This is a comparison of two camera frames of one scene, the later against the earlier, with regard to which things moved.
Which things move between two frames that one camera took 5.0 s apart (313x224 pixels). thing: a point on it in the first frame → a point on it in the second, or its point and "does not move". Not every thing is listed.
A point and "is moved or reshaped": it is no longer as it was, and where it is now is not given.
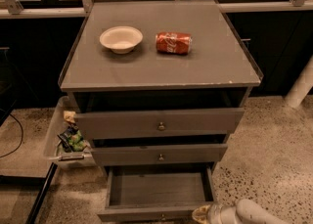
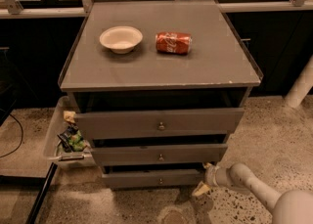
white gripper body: [217, 214] → [212, 174]
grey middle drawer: [168, 154] does not move
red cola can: [173, 43] does not move
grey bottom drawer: [156, 193] is moved or reshaped
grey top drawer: [150, 123] does not move
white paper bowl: [120, 39] does not move
